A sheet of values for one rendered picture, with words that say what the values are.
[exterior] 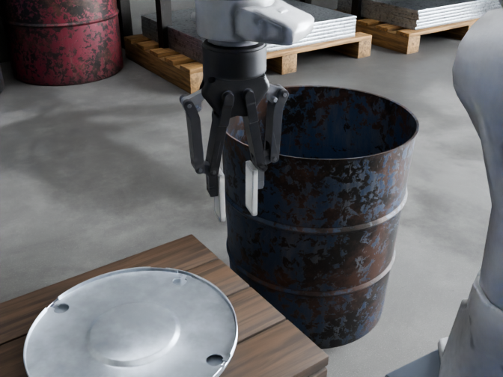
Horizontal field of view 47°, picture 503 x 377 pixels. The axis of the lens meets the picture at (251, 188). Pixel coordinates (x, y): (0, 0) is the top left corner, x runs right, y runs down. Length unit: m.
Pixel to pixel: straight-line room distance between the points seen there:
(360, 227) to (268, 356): 0.42
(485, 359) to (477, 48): 0.28
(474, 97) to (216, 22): 0.28
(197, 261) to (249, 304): 0.14
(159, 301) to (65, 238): 0.91
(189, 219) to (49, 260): 0.43
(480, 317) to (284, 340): 0.35
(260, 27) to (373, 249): 0.70
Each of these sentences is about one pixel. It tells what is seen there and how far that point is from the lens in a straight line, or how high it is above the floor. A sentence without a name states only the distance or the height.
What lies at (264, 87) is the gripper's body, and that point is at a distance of 0.70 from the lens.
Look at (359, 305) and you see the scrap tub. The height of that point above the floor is 0.11.
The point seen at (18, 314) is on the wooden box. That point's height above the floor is 0.35.
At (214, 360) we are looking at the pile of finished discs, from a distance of 0.80.
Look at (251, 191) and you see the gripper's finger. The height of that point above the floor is 0.56.
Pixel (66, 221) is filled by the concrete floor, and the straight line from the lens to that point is 1.86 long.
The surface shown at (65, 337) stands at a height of 0.37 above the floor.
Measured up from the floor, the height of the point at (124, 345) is 0.37.
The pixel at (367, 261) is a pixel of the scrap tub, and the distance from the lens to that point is 1.23.
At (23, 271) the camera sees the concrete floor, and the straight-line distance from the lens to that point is 1.67.
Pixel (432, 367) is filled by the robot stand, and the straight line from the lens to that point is 0.70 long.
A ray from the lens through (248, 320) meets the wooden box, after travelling 0.88.
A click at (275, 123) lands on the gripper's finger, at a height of 0.66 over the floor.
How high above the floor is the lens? 0.93
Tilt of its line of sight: 29 degrees down
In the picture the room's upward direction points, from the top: straight up
